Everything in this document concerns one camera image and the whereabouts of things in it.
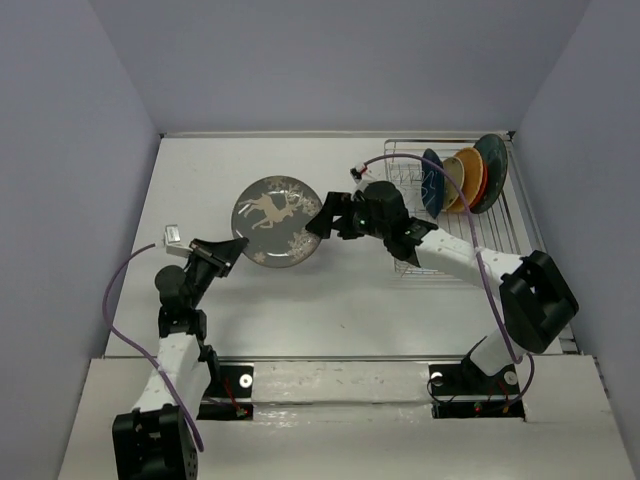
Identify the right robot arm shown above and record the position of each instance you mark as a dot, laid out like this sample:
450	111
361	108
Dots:
529	292

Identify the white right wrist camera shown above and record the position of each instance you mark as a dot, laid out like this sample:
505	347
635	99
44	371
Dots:
362	178

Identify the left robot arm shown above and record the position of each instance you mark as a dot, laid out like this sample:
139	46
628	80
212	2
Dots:
158	438

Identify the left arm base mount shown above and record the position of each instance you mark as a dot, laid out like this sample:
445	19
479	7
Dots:
230	397

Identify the grey reindeer pattern plate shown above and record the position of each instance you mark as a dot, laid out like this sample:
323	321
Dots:
272	214

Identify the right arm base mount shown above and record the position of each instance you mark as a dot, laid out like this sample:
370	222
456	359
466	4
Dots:
454	397

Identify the woven bamboo round plate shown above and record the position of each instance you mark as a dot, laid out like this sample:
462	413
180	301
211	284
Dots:
474	174

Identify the metal wire dish rack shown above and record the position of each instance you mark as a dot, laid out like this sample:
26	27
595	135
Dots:
500	227

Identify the dark blue patterned plate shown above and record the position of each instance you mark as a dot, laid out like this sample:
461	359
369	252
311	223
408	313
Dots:
432	186

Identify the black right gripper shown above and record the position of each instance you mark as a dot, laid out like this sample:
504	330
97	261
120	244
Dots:
321	224

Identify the orange plastic plate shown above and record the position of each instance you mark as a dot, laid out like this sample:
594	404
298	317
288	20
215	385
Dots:
484	187

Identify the teal glazed ceramic plate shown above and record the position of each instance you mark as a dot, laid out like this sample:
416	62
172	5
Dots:
493	151

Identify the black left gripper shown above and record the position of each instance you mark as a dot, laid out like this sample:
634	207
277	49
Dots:
219	255

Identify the cream patterned small plate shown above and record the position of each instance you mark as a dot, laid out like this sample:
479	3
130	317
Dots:
455	176

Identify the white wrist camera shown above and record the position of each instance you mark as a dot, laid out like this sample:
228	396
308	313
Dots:
172	242
362	178

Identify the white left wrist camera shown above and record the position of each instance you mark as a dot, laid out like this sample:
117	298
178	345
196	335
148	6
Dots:
172	242

